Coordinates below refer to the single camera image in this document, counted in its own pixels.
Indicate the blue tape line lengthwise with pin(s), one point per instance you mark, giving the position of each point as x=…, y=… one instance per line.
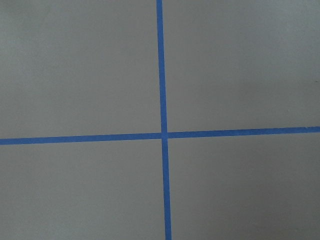
x=163, y=121

